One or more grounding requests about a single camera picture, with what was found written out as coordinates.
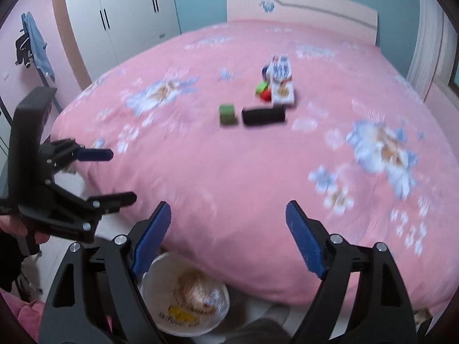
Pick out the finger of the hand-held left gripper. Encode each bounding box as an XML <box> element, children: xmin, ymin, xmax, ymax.
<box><xmin>23</xmin><ymin>181</ymin><xmax>137</xmax><ymax>243</ymax></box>
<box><xmin>39</xmin><ymin>138</ymin><xmax>114</xmax><ymax>177</ymax></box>

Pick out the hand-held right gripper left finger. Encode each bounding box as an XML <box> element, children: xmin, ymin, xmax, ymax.
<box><xmin>38</xmin><ymin>201</ymin><xmax>172</xmax><ymax>344</ymax></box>

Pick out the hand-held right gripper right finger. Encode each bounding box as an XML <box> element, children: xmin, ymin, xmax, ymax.
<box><xmin>285</xmin><ymin>200</ymin><xmax>418</xmax><ymax>344</ymax></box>

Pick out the black cylinder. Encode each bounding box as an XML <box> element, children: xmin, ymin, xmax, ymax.
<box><xmin>241</xmin><ymin>105</ymin><xmax>286</xmax><ymax>127</ymax></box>

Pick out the dark green block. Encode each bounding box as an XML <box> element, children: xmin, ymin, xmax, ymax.
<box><xmin>219</xmin><ymin>104</ymin><xmax>238</xmax><ymax>127</ymax></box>

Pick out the white box with orange print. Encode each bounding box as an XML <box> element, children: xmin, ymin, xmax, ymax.
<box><xmin>271</xmin><ymin>81</ymin><xmax>296</xmax><ymax>107</ymax></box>

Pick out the white and blue carton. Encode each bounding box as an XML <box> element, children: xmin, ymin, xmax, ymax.
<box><xmin>269</xmin><ymin>55</ymin><xmax>293</xmax><ymax>82</ymax></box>

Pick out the person's left hand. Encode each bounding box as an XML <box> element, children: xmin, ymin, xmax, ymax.
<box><xmin>0</xmin><ymin>217</ymin><xmax>49</xmax><ymax>245</ymax></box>

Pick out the black hanging garment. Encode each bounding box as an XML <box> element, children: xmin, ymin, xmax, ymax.
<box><xmin>15</xmin><ymin>34</ymin><xmax>34</xmax><ymax>69</ymax></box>

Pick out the pink floral blanket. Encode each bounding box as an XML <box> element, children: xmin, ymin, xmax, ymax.
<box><xmin>50</xmin><ymin>19</ymin><xmax>459</xmax><ymax>316</ymax></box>

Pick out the blue hanging garment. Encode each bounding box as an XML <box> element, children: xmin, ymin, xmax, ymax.
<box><xmin>22</xmin><ymin>11</ymin><xmax>55</xmax><ymax>81</ymax></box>

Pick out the pink fleece clothing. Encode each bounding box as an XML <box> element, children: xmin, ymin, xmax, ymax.
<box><xmin>0</xmin><ymin>292</ymin><xmax>44</xmax><ymax>344</ymax></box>

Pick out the white wardrobe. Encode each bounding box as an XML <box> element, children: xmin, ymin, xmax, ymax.
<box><xmin>51</xmin><ymin>0</ymin><xmax>182</xmax><ymax>84</ymax></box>

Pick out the pale pink headboard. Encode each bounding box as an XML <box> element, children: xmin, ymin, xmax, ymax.
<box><xmin>227</xmin><ymin>0</ymin><xmax>379</xmax><ymax>45</ymax></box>

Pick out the white curtain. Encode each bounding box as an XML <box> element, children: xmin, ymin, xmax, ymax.
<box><xmin>405</xmin><ymin>0</ymin><xmax>445</xmax><ymax>101</ymax></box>

